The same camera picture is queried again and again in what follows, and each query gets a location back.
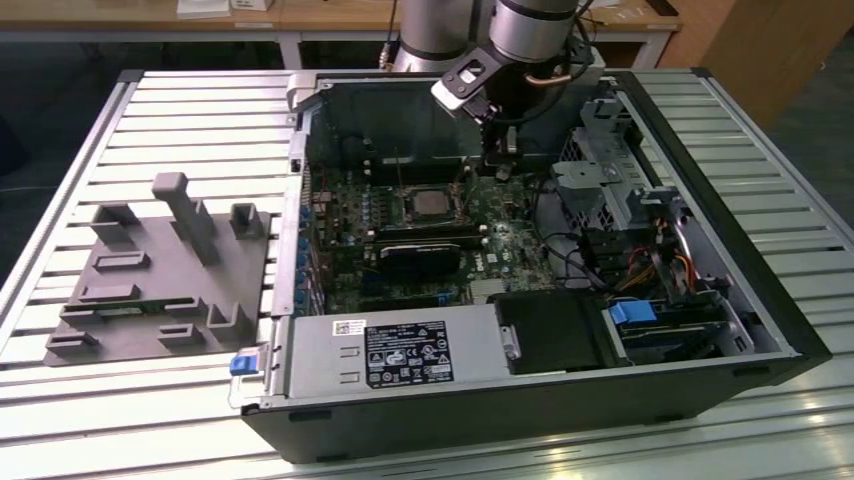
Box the silver square CPU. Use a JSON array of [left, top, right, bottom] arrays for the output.
[[407, 188, 455, 217]]

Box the CPU socket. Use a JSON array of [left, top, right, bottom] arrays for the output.
[[397, 184, 464, 225]]

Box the grey metal drive cage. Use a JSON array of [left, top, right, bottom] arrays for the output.
[[550, 97, 660, 232]]

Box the green motherboard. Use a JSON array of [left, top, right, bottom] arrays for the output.
[[303, 159, 568, 307]]

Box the black RAM stick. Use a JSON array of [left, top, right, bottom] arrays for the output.
[[379, 224, 483, 242]]

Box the black graphics card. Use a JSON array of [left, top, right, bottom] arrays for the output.
[[376, 239, 463, 275]]

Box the brown cabinet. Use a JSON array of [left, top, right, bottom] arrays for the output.
[[656, 0, 854, 127]]

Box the blue disk carrier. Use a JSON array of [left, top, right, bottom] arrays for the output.
[[603, 298, 660, 332]]

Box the black drive bay box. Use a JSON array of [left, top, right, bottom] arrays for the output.
[[486, 289, 627, 376]]

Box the grey power supply unit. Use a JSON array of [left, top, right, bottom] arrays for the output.
[[276, 307, 520, 401]]

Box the wooden desk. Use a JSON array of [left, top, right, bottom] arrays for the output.
[[0, 0, 683, 71]]

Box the black open PC case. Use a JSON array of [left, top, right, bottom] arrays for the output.
[[229, 68, 835, 454]]

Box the blue case latch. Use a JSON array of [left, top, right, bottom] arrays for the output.
[[228, 349, 259, 377]]

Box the grey part rack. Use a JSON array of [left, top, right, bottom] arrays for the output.
[[43, 172, 276, 370]]

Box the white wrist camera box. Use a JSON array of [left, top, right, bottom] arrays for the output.
[[429, 49, 502, 119]]

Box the black cable bundle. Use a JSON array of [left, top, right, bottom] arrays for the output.
[[538, 230, 610, 292]]

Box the orange and yellow wire bundle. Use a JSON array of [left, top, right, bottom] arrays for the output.
[[618, 253, 696, 292]]

